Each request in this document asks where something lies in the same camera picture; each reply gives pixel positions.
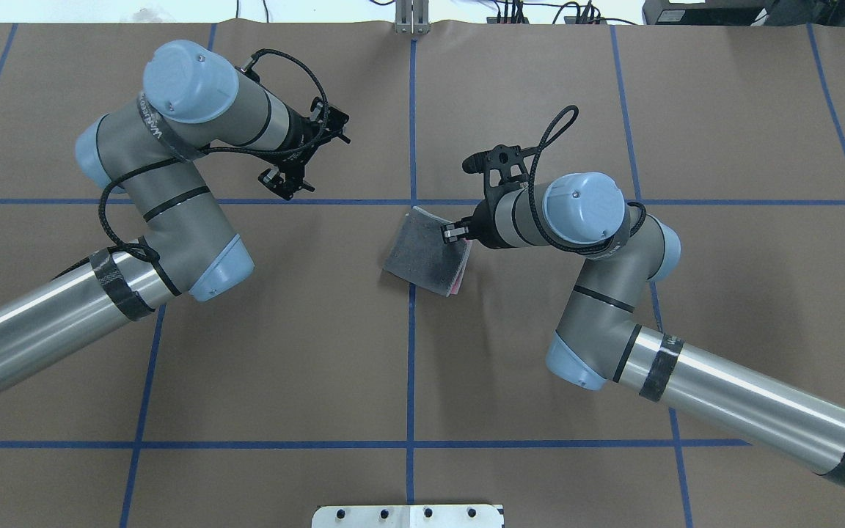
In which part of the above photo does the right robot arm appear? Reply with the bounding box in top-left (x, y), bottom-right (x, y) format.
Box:
top-left (442, 144), bottom-right (845, 488)

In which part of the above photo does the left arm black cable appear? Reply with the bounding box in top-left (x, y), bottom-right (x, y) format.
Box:
top-left (98, 48), bottom-right (332, 263)

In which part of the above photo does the black box with label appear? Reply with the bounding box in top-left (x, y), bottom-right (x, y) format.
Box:
top-left (641, 1), bottom-right (764, 26)

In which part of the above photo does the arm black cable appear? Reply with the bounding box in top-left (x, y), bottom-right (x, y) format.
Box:
top-left (527, 105), bottom-right (647, 256)
top-left (98, 48), bottom-right (332, 263)

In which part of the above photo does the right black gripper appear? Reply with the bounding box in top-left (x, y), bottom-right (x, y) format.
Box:
top-left (442, 144), bottom-right (527, 249)

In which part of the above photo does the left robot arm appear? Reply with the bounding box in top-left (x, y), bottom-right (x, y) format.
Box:
top-left (0, 40), bottom-right (350, 394)

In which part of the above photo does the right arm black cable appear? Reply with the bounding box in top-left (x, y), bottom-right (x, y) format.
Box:
top-left (527, 105), bottom-right (647, 256)

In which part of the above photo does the pink grey-backed towel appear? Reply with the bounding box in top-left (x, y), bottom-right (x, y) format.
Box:
top-left (382, 206), bottom-right (472, 297)

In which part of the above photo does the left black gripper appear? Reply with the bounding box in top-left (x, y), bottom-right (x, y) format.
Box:
top-left (235, 51), bottom-right (351, 202)

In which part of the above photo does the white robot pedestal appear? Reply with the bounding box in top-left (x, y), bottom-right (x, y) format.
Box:
top-left (311, 504), bottom-right (506, 527)

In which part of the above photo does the aluminium frame post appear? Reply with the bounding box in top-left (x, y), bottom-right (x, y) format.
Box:
top-left (393, 0), bottom-right (431, 36)

